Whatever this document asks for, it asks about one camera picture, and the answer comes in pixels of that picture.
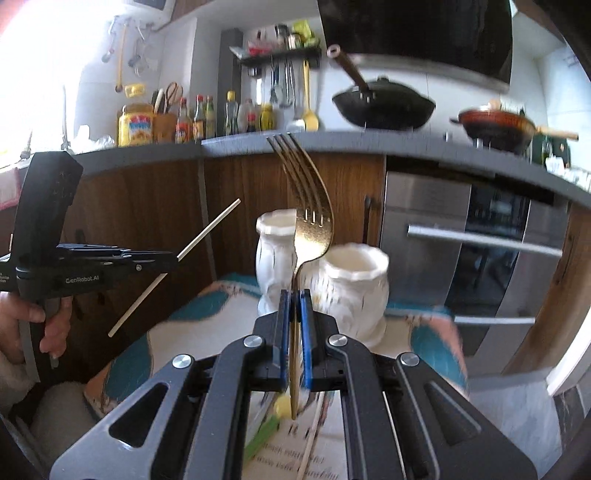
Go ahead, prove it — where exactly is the white ceramic double utensil holder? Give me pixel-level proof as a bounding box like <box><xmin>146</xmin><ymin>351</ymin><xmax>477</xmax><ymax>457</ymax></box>
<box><xmin>256</xmin><ymin>209</ymin><xmax>390</xmax><ymax>348</ymax></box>

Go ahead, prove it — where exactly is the wooden chopstick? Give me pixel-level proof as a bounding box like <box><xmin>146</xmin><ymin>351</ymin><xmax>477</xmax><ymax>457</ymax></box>
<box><xmin>108</xmin><ymin>198</ymin><xmax>243</xmax><ymax>338</ymax></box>

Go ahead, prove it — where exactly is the gold fork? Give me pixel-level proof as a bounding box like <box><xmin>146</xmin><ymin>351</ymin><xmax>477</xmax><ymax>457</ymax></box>
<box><xmin>266</xmin><ymin>132</ymin><xmax>336</xmax><ymax>421</ymax></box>

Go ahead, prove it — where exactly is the person's left hand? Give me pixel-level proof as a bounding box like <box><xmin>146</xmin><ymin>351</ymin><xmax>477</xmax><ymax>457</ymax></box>
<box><xmin>0</xmin><ymin>292</ymin><xmax>73</xmax><ymax>365</ymax></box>

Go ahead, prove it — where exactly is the printed horse placemat cloth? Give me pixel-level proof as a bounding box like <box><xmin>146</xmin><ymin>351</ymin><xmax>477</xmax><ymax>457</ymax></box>
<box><xmin>84</xmin><ymin>274</ymin><xmax>468</xmax><ymax>479</ymax></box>

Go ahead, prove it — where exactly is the wooden knife block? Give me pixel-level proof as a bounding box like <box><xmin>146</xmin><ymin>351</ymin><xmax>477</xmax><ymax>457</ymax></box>
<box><xmin>152</xmin><ymin>113</ymin><xmax>177</xmax><ymax>144</ymax></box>

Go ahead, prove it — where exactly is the sauce bottle red label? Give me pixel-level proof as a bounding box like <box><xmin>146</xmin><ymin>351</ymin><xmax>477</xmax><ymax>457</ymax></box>
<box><xmin>175</xmin><ymin>97</ymin><xmax>192</xmax><ymax>144</ymax></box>

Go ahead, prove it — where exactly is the dark soy sauce bottle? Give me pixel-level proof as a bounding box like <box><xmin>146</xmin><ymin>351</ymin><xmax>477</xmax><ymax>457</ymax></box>
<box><xmin>192</xmin><ymin>95</ymin><xmax>205</xmax><ymax>143</ymax></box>

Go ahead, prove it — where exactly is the clear oil bottle yellow cap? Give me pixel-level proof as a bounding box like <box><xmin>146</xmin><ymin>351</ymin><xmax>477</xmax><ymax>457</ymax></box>
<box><xmin>224</xmin><ymin>90</ymin><xmax>238</xmax><ymax>136</ymax></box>

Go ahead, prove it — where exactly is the yellow hanging ladle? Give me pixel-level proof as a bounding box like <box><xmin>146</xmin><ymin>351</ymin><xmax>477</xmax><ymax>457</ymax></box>
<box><xmin>303</xmin><ymin>60</ymin><xmax>320</xmax><ymax>132</ymax></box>

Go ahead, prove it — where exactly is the stainless steel oven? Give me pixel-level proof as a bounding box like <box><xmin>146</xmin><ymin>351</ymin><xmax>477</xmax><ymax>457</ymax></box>
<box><xmin>380</xmin><ymin>168</ymin><xmax>569</xmax><ymax>377</ymax></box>

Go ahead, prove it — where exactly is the black wok with lid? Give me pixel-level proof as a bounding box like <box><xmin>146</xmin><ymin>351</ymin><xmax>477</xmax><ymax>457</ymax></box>
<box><xmin>327</xmin><ymin>44</ymin><xmax>437</xmax><ymax>132</ymax></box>

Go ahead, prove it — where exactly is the red frying pan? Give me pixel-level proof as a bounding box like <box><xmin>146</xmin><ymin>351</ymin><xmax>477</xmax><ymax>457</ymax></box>
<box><xmin>450</xmin><ymin>108</ymin><xmax>580</xmax><ymax>155</ymax></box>

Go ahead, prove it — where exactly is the black range hood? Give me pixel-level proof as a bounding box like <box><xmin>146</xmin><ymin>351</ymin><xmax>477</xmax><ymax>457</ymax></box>
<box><xmin>318</xmin><ymin>1</ymin><xmax>513</xmax><ymax>93</ymax></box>

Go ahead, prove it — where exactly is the black wall spice shelf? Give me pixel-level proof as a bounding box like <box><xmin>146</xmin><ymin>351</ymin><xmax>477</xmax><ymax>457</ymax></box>
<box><xmin>238</xmin><ymin>46</ymin><xmax>322</xmax><ymax>69</ymax></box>

